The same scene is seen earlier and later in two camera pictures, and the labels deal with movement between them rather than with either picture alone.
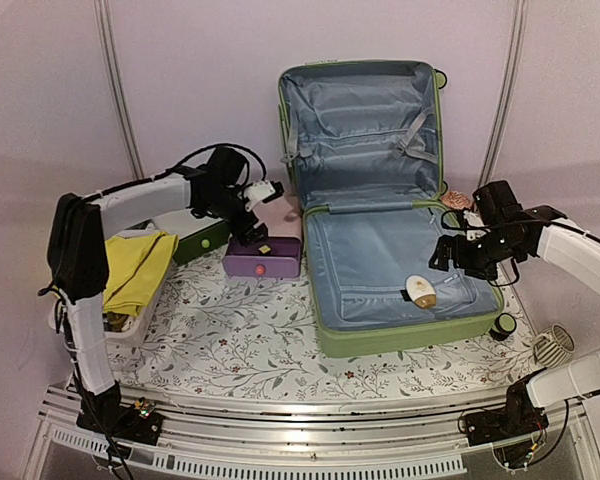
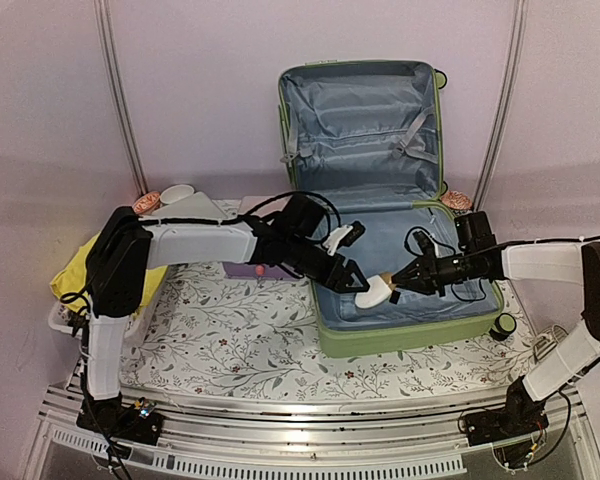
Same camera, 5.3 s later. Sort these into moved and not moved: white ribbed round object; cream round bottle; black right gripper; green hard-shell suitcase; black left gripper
Moved: cream round bottle; black right gripper; black left gripper
Not moved: white ribbed round object; green hard-shell suitcase
